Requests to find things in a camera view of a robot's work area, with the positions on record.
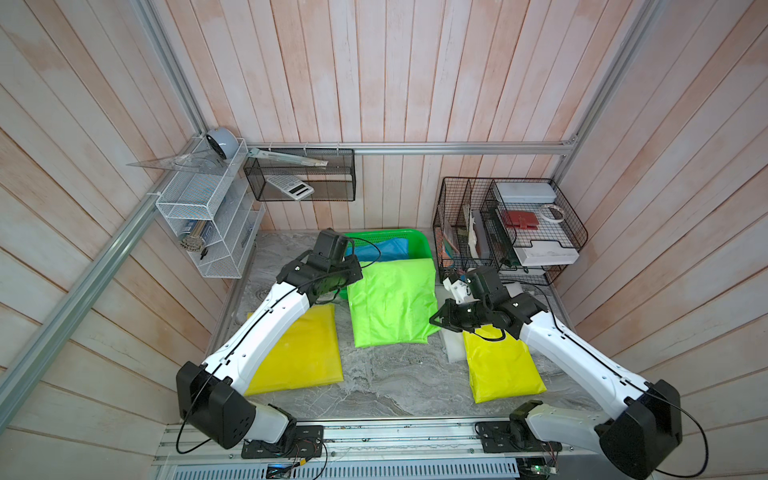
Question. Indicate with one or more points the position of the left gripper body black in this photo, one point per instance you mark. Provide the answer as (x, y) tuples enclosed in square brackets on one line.
[(344, 272)]

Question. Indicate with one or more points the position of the black wire wall basket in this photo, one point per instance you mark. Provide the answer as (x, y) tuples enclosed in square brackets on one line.
[(337, 182)]

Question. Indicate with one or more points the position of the green plastic basket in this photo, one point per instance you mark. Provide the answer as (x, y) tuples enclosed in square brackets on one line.
[(399, 278)]

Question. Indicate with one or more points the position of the metal brush roll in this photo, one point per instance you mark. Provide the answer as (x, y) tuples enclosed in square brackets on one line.
[(194, 235)]

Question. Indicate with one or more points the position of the blue raincoat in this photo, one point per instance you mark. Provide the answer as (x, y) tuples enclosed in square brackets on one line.
[(368, 251)]

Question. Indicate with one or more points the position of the white box top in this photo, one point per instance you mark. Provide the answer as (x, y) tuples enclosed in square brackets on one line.
[(525, 192)]

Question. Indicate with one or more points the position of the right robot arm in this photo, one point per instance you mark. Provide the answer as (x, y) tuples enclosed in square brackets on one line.
[(639, 424)]

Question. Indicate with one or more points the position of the aluminium front rail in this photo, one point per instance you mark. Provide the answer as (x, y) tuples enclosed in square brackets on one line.
[(384, 439)]

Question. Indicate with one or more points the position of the white calculator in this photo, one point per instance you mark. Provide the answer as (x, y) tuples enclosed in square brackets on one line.
[(291, 186)]

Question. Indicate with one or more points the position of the light green raincoat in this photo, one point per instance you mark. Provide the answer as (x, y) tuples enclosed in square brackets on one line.
[(391, 329)]

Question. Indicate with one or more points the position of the clear triangle ruler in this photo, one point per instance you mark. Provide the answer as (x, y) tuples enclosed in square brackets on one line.
[(204, 162)]

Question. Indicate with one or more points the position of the grey round tape dispenser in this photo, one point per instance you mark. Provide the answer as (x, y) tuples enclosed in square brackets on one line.
[(223, 142)]

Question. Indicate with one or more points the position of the neon yellow folded raincoat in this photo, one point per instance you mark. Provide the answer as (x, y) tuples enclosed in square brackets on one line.
[(500, 366)]

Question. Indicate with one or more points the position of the black wire desk organizer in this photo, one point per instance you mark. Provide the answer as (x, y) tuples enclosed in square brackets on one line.
[(469, 232)]

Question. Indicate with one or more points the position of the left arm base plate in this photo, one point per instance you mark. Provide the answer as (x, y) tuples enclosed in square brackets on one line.
[(298, 442)]

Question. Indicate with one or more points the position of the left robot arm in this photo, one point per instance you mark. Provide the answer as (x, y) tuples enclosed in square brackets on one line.
[(211, 395)]

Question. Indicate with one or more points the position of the white wire wall shelf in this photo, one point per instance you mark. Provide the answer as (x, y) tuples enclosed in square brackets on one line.
[(227, 201)]

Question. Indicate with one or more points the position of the red wallet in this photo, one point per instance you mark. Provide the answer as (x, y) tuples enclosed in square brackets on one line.
[(521, 220)]

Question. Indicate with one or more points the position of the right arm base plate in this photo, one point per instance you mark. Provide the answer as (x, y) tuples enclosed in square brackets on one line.
[(511, 437)]

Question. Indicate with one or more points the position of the clear straight ruler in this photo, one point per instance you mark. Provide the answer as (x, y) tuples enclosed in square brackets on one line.
[(272, 155)]

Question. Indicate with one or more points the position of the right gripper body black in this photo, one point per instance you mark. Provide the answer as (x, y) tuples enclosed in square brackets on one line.
[(465, 316)]

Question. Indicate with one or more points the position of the white translucent folded raincoat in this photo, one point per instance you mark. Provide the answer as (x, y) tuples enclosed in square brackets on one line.
[(453, 341)]

